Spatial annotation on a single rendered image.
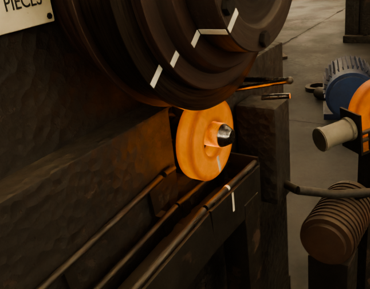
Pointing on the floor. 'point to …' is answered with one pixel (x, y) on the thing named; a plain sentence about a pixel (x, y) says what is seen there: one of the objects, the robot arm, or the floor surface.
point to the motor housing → (335, 238)
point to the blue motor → (343, 84)
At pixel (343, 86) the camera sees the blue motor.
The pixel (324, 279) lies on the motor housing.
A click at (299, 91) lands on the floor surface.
